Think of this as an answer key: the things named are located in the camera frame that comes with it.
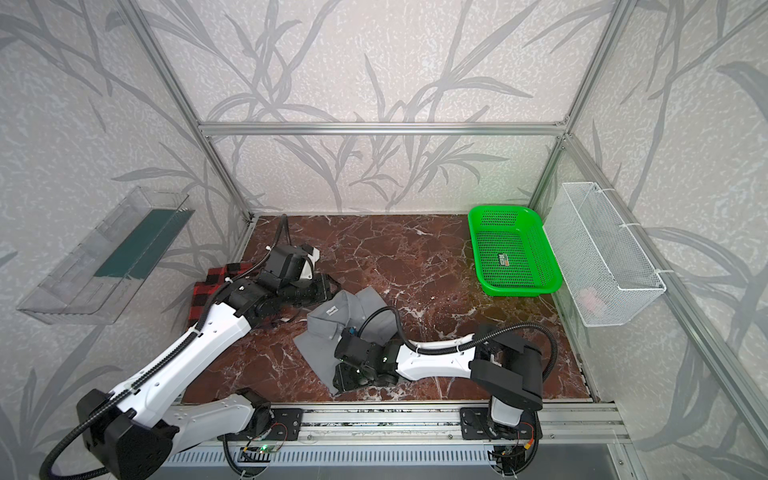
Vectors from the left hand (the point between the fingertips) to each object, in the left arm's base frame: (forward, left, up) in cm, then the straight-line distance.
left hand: (343, 280), depth 76 cm
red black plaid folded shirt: (+4, +45, -14) cm, 48 cm away
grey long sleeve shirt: (-1, -4, -17) cm, 18 cm away
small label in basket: (+23, -52, -22) cm, 61 cm away
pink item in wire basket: (-5, -62, -1) cm, 63 cm away
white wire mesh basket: (-5, -58, +13) cm, 60 cm away
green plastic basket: (+24, -56, -22) cm, 65 cm away
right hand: (-18, +1, -17) cm, 25 cm away
